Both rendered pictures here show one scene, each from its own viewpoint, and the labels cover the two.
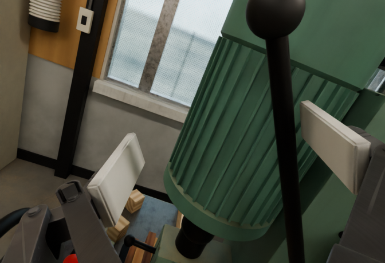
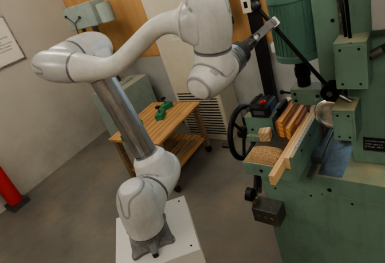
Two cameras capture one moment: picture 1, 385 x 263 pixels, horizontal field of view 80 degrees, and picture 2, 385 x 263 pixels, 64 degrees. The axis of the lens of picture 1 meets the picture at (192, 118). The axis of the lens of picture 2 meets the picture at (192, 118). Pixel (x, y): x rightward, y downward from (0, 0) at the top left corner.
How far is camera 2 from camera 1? 100 cm
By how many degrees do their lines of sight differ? 45
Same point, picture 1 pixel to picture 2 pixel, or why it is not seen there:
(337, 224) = (329, 42)
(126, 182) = not seen: hidden behind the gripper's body
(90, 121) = (281, 77)
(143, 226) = not seen: hidden behind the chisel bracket
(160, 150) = not seen: hidden behind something
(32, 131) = (246, 101)
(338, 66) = (287, 0)
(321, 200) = (317, 37)
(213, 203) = (285, 54)
